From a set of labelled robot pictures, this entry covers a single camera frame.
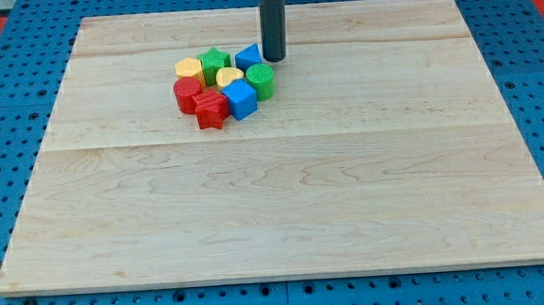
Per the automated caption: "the blue triangle block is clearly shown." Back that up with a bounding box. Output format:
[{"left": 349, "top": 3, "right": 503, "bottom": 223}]
[{"left": 235, "top": 43, "right": 263, "bottom": 72}]

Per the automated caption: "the blue cube block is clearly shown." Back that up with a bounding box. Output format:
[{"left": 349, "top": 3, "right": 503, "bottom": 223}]
[{"left": 222, "top": 78, "right": 258, "bottom": 121}]

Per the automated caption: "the red star block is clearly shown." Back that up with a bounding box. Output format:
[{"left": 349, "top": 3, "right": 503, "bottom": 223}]
[{"left": 193, "top": 88, "right": 230, "bottom": 129}]

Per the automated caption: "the green cylinder block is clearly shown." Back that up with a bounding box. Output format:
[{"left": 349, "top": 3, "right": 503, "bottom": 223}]
[{"left": 246, "top": 63, "right": 275, "bottom": 101}]

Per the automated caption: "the yellow heart block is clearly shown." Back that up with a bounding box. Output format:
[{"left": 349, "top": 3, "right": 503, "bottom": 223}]
[{"left": 215, "top": 67, "right": 245, "bottom": 91}]

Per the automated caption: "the red cylinder block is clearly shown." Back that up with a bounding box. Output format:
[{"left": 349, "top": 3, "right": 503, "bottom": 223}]
[{"left": 173, "top": 76, "right": 203, "bottom": 115}]

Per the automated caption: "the green star block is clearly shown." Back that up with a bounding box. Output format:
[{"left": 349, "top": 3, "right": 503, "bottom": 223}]
[{"left": 197, "top": 47, "right": 231, "bottom": 87}]

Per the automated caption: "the light wooden board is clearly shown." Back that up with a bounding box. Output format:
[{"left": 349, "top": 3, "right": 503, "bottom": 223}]
[{"left": 0, "top": 0, "right": 544, "bottom": 297}]

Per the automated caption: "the yellow hexagon block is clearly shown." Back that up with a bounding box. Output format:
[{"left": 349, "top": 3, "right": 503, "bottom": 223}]
[{"left": 175, "top": 58, "right": 206, "bottom": 88}]

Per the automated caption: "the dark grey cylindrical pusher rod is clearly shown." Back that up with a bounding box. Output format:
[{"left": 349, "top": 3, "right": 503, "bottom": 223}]
[{"left": 259, "top": 0, "right": 287, "bottom": 62}]

